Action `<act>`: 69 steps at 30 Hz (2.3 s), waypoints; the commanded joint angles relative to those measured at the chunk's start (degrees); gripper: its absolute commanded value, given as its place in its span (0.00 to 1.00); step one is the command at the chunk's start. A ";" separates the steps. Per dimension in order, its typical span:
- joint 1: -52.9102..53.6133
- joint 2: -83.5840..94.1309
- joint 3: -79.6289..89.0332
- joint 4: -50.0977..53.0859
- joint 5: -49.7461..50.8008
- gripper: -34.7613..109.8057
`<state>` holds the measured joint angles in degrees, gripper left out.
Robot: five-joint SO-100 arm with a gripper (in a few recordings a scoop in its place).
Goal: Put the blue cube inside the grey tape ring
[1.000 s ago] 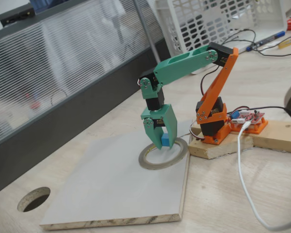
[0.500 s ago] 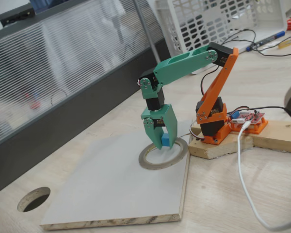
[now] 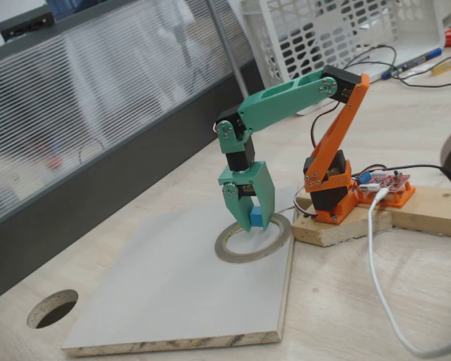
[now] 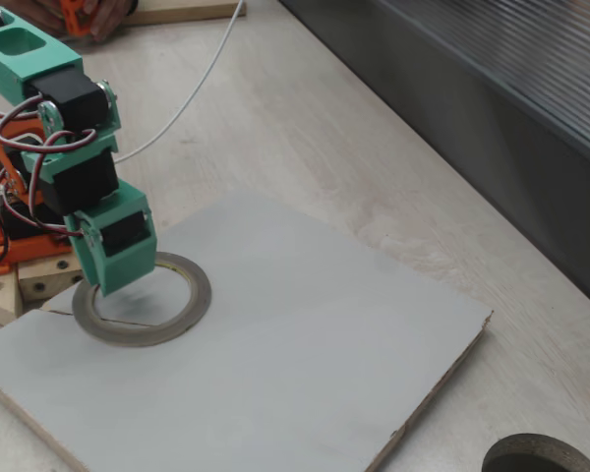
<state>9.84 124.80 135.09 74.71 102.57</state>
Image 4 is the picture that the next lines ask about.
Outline grey plywood board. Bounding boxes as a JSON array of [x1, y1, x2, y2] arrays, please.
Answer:
[[0, 190, 495, 472]]

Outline orange leader arm part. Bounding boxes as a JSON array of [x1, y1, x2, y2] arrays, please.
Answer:
[[60, 0, 98, 38]]

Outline white usb cable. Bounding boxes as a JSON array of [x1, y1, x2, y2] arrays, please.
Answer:
[[112, 0, 245, 165]]

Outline red white black servo wires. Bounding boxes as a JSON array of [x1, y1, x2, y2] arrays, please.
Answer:
[[0, 100, 98, 266]]

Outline ribbed translucent desk partition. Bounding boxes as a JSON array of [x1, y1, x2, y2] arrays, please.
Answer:
[[279, 0, 590, 319]]

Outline roll of tape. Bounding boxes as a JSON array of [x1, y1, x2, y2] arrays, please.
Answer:
[[71, 251, 212, 348]]

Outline short wooden base block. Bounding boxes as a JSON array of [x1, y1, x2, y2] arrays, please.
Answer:
[[17, 243, 88, 303]]

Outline person's hand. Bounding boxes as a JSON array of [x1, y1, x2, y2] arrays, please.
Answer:
[[29, 0, 139, 42]]

